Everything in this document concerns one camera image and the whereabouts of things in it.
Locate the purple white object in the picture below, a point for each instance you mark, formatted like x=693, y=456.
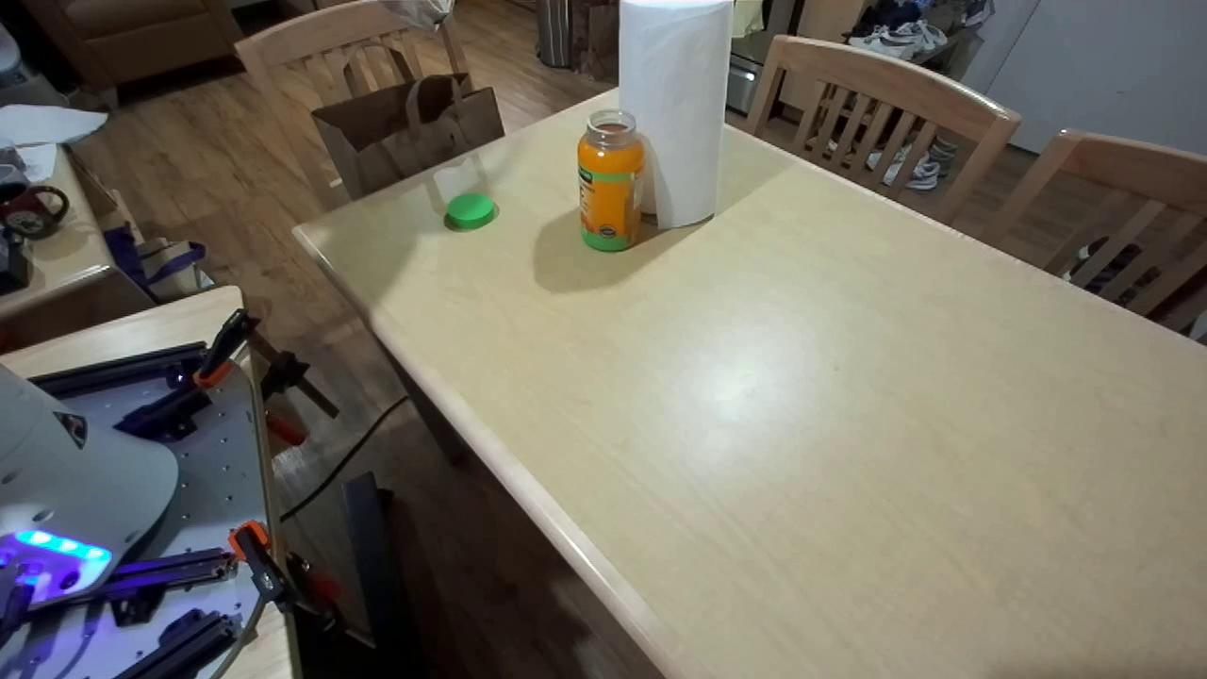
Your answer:
x=156, y=266

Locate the white sneakers on rack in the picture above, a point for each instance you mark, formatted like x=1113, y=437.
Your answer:
x=899, y=40

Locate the orange juice jar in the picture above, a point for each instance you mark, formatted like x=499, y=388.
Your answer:
x=612, y=183

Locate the green round lid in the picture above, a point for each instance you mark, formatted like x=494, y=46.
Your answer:
x=470, y=214

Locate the brown sofa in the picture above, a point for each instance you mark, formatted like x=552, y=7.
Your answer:
x=127, y=40

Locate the grey mounting plate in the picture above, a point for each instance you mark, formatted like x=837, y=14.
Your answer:
x=214, y=478

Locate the light wooden chair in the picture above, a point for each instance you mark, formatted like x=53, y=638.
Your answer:
x=303, y=31
x=879, y=77
x=1116, y=156

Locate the white sneaker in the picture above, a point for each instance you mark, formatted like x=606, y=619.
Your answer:
x=925, y=172

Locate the small wooden robot table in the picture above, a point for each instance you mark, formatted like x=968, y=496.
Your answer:
x=137, y=325

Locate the white paper sheet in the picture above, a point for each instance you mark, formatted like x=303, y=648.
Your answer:
x=44, y=125

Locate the wooden side table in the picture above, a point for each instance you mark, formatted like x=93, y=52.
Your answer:
x=63, y=258

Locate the black metal bar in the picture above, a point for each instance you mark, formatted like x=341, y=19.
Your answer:
x=116, y=370

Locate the brown paper bag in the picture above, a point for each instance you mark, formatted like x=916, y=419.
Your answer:
x=401, y=144

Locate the white paper towel roll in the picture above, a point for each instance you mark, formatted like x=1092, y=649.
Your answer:
x=671, y=101

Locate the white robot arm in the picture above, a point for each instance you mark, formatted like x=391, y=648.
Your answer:
x=75, y=478

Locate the black orange clamp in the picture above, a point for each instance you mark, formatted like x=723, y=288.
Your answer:
x=287, y=379
x=190, y=389
x=270, y=569

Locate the black round object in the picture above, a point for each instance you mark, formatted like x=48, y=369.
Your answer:
x=49, y=203

